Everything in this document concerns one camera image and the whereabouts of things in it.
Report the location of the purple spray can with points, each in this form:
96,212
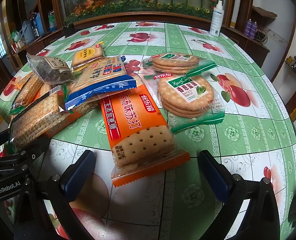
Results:
248,28
254,30

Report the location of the wooden display cabinet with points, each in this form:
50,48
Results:
138,16

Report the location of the blue thermos flask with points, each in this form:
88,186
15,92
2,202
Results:
40,23

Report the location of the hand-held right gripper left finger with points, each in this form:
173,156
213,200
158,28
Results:
81,172

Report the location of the fruit print green tablecloth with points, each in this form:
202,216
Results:
250,130

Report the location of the green and white bag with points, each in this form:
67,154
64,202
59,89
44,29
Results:
15,36

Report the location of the clear-front orange cracker packet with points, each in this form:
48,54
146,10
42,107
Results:
38,117

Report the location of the orange cracker packet green end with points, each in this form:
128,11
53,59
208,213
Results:
28,90

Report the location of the clear packet of dried tea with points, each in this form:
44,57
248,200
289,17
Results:
50,71

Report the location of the small black cup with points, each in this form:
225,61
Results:
69,30

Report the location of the green lidded container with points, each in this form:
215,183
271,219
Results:
52,21

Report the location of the yellow cracker packet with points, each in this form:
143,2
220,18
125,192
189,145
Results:
88,53

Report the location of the green round cracker packet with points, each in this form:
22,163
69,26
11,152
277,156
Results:
178,61
185,100

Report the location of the dark thermos flask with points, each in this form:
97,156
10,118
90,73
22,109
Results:
33,26

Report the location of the white spray bottle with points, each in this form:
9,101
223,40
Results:
216,20

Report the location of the blue cracker packet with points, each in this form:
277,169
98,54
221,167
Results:
98,87

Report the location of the large orange soda cracker packet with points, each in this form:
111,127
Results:
135,125

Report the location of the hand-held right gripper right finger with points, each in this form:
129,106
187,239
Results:
213,177

